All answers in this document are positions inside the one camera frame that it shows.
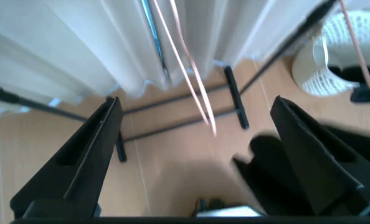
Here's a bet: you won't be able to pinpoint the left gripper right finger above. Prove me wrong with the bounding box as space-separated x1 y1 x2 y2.
270 95 370 216

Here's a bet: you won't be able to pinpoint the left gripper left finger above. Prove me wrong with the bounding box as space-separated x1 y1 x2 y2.
10 96 124 218

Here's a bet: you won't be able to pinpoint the black shorts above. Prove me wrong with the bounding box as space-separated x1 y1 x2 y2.
233 124 370 216

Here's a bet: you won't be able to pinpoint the white laundry basket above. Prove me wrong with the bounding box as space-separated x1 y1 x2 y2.
292 9 370 98

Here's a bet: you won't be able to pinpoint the black clothes rack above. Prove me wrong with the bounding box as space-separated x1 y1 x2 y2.
0 0 338 162

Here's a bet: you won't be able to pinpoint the beige curtain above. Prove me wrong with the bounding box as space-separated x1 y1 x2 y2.
0 0 332 122

